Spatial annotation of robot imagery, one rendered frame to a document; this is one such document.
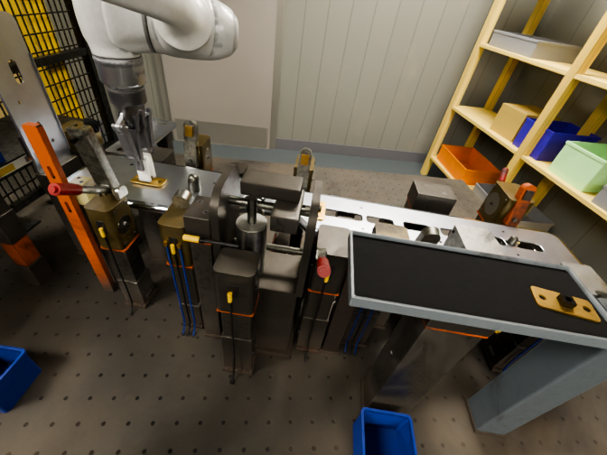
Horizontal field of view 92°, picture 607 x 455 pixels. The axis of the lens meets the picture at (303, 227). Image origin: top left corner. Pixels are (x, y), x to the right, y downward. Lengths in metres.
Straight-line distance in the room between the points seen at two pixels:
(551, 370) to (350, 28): 2.89
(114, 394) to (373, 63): 3.08
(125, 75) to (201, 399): 0.72
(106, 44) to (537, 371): 1.02
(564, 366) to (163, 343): 0.86
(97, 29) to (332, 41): 2.58
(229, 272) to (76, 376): 0.53
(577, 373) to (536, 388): 0.09
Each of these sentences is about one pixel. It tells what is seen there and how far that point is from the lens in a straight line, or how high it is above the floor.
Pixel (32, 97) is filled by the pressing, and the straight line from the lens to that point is 1.02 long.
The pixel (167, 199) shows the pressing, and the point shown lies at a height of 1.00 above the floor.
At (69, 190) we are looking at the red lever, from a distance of 0.67.
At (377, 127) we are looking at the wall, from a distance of 3.47.
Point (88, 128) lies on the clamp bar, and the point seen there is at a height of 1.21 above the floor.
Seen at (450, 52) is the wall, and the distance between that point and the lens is 3.49.
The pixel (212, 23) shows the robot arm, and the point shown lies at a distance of 0.68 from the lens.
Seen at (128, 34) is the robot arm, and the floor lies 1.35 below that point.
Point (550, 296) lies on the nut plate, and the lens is 0.57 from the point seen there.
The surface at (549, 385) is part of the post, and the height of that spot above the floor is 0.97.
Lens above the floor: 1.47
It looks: 40 degrees down
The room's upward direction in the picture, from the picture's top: 9 degrees clockwise
